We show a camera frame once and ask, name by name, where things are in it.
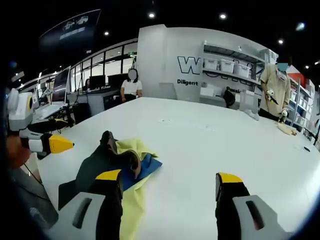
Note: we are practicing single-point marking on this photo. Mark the beige cloth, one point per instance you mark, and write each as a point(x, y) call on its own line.
point(287, 130)

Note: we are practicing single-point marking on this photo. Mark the person's left hand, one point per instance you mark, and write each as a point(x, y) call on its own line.
point(16, 152)

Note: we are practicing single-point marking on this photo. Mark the white wall shelf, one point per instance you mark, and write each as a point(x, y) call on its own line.
point(232, 53)

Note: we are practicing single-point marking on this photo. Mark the white storage bin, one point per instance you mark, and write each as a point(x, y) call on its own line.
point(242, 70)
point(227, 66)
point(212, 64)

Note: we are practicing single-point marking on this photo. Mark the white metal shelf rack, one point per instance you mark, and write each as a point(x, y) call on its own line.
point(301, 100)

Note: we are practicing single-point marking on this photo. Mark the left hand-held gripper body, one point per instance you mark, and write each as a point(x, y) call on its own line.
point(20, 110)

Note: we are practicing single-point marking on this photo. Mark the black computer monitor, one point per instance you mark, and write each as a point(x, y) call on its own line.
point(117, 80)
point(97, 82)

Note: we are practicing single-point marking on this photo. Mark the white crumpled cloth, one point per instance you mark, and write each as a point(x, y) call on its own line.
point(253, 115)

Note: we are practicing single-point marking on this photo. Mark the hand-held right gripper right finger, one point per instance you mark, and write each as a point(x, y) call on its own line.
point(250, 215)

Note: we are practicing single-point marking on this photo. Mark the pale yellow garment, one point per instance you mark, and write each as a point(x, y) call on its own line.
point(133, 205)

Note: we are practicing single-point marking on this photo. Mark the large silver monitor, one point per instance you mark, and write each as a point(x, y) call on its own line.
point(61, 86)

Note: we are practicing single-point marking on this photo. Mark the round ceiling light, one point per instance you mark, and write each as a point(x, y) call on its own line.
point(106, 33)
point(280, 41)
point(151, 15)
point(222, 16)

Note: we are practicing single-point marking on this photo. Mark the small black disc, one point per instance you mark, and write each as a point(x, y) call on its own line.
point(306, 149)

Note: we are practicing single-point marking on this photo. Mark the black office chair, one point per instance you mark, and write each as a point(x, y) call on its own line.
point(229, 98)

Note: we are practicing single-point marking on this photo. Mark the white box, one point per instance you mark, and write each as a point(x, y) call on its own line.
point(248, 100)

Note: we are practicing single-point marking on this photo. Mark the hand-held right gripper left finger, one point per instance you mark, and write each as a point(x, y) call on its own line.
point(87, 212)

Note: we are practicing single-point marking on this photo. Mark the blue cloth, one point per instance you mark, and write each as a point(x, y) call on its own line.
point(150, 166)

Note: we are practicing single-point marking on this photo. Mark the dark hanging banner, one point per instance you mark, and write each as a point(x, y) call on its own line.
point(72, 28)

